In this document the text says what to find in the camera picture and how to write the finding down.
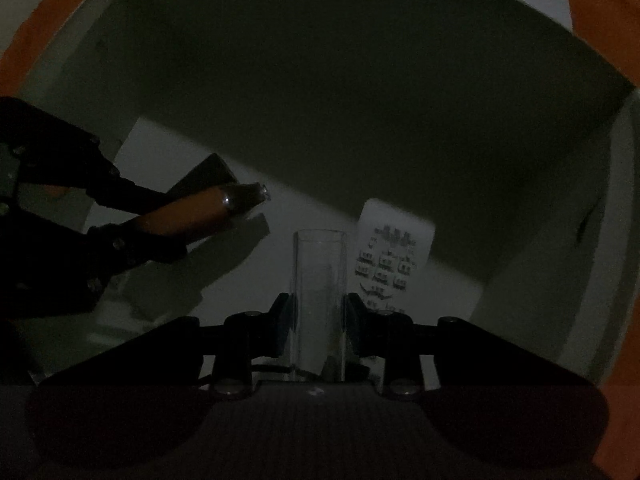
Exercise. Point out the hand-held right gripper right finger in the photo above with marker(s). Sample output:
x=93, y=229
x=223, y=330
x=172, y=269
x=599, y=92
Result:
x=352, y=325

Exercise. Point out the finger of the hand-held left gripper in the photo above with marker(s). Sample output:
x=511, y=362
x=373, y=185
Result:
x=205, y=175
x=145, y=247

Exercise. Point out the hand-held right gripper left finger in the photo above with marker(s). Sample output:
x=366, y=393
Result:
x=288, y=322

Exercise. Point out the brown tube with silver tip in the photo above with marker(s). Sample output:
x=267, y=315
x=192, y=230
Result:
x=190, y=210

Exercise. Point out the white remote control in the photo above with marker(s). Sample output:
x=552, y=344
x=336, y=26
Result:
x=395, y=220

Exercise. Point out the white cardboard box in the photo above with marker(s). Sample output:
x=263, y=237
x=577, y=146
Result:
x=350, y=85

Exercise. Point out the orange cloth covered desktop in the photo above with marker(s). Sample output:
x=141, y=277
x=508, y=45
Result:
x=50, y=15

